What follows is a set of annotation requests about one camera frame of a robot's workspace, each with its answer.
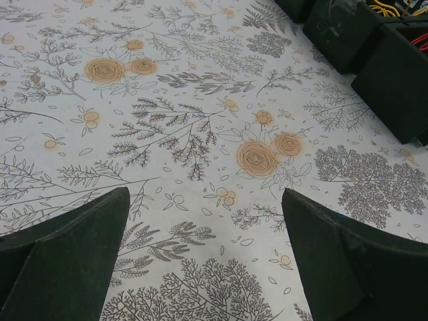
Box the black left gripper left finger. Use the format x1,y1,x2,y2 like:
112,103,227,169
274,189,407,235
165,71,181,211
1,187,130,320

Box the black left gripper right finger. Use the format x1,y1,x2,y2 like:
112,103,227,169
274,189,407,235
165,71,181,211
282,189,427,320

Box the floral patterned table mat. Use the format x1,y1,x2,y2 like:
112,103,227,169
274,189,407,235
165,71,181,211
1,1,427,320

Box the black compartment cable box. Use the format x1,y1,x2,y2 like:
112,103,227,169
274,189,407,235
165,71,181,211
277,1,427,146

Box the red wire bundle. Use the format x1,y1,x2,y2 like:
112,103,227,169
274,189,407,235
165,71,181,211
411,33,428,56

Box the yellow wire bundle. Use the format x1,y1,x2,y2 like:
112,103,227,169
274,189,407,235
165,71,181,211
369,0,407,18

